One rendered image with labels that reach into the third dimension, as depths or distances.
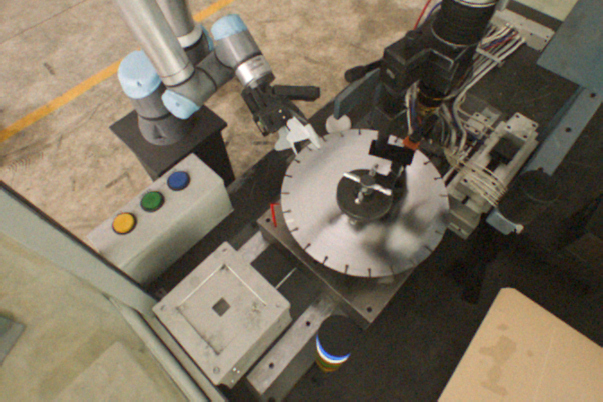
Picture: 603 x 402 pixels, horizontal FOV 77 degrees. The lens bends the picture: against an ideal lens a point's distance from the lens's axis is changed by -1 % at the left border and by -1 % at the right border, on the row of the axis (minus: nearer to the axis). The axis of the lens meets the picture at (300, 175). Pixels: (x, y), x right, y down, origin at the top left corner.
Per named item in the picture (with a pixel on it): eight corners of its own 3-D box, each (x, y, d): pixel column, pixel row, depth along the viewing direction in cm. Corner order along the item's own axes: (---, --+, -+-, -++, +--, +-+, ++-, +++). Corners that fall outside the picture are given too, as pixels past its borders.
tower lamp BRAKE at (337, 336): (338, 369, 43) (340, 367, 41) (309, 340, 45) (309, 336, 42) (362, 338, 45) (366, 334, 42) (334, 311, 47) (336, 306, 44)
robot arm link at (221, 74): (187, 77, 95) (197, 57, 85) (217, 51, 100) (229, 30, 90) (211, 100, 97) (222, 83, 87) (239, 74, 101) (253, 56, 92)
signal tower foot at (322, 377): (316, 392, 75) (316, 391, 73) (302, 379, 76) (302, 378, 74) (344, 357, 78) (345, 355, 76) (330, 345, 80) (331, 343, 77)
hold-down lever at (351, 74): (373, 105, 55) (376, 91, 53) (340, 84, 58) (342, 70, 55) (404, 76, 58) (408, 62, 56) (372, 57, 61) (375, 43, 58)
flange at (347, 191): (393, 222, 72) (396, 216, 70) (335, 217, 73) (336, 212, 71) (391, 172, 78) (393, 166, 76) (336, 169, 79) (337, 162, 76)
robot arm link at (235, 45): (231, 26, 91) (243, 5, 83) (256, 66, 92) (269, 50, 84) (204, 36, 87) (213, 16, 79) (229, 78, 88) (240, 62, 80)
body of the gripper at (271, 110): (265, 140, 89) (238, 95, 88) (294, 123, 92) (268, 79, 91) (272, 135, 82) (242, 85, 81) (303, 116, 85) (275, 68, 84)
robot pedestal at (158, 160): (156, 230, 175) (72, 127, 111) (222, 175, 190) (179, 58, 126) (212, 289, 161) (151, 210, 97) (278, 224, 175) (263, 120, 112)
